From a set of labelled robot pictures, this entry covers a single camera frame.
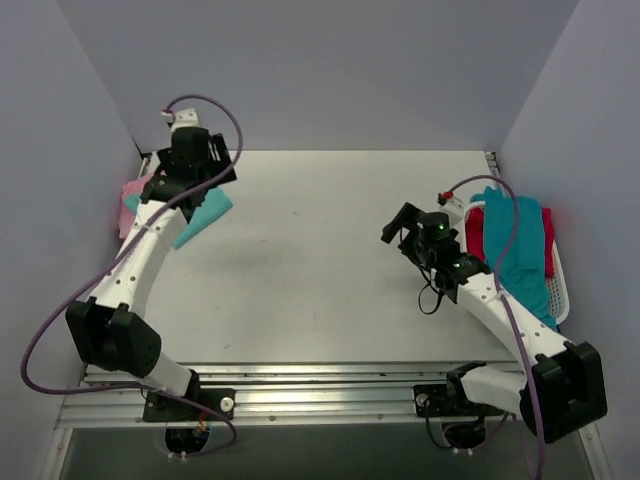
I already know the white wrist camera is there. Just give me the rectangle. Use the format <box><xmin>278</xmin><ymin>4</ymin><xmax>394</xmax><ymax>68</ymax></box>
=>
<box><xmin>161</xmin><ymin>108</ymin><xmax>200</xmax><ymax>132</ymax></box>
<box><xmin>437</xmin><ymin>191</ymin><xmax>465</xmax><ymax>226</ymax></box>

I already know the teal blue t-shirt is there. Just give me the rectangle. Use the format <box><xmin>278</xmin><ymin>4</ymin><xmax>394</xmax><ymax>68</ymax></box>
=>
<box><xmin>465</xmin><ymin>187</ymin><xmax>556</xmax><ymax>329</ymax></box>

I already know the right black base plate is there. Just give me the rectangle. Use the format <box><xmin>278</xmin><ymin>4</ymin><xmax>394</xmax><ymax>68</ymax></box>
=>
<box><xmin>413</xmin><ymin>383</ymin><xmax>503</xmax><ymax>418</ymax></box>

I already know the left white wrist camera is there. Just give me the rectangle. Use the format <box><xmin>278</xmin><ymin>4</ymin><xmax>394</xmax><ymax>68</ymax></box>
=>
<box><xmin>161</xmin><ymin>108</ymin><xmax>200</xmax><ymax>132</ymax></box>

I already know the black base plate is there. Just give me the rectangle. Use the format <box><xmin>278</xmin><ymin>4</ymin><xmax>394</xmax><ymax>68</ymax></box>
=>
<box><xmin>413</xmin><ymin>383</ymin><xmax>503</xmax><ymax>418</ymax></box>
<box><xmin>142</xmin><ymin>388</ymin><xmax>236</xmax><ymax>423</ymax></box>

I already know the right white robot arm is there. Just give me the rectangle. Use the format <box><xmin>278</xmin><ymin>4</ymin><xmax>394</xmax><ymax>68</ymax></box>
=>
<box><xmin>381</xmin><ymin>203</ymin><xmax>608</xmax><ymax>444</ymax></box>

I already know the aluminium rail frame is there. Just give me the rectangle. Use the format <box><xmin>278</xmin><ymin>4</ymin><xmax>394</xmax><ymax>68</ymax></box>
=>
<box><xmin>52</xmin><ymin>149</ymin><xmax>599</xmax><ymax>480</ymax></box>

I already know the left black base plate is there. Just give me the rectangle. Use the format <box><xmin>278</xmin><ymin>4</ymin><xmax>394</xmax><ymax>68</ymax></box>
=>
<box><xmin>142</xmin><ymin>388</ymin><xmax>236</xmax><ymax>423</ymax></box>

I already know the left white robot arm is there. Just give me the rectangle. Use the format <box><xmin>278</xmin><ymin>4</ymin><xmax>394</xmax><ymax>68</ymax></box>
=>
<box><xmin>65</xmin><ymin>126</ymin><xmax>237</xmax><ymax>419</ymax></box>

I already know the mint green t-shirt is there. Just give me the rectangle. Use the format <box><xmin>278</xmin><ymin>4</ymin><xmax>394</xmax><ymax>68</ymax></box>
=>
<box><xmin>123</xmin><ymin>185</ymin><xmax>234</xmax><ymax>251</ymax></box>

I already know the red t-shirt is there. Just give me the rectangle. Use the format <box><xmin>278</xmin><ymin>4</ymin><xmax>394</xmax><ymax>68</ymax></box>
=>
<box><xmin>467</xmin><ymin>207</ymin><xmax>553</xmax><ymax>277</ymax></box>

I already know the folded pink t-shirt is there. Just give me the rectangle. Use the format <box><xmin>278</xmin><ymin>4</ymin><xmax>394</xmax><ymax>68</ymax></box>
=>
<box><xmin>117</xmin><ymin>174</ymin><xmax>152</xmax><ymax>240</ymax></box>

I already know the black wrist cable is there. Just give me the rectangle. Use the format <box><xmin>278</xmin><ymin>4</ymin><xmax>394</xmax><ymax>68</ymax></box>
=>
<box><xmin>398</xmin><ymin>234</ymin><xmax>449</xmax><ymax>316</ymax></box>

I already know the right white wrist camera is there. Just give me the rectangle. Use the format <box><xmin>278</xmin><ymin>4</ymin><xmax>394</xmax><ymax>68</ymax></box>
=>
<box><xmin>437</xmin><ymin>191</ymin><xmax>465</xmax><ymax>226</ymax></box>

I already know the white laundry basket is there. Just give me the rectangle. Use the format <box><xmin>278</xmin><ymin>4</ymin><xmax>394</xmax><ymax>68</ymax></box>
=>
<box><xmin>459</xmin><ymin>201</ymin><xmax>570</xmax><ymax>326</ymax></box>

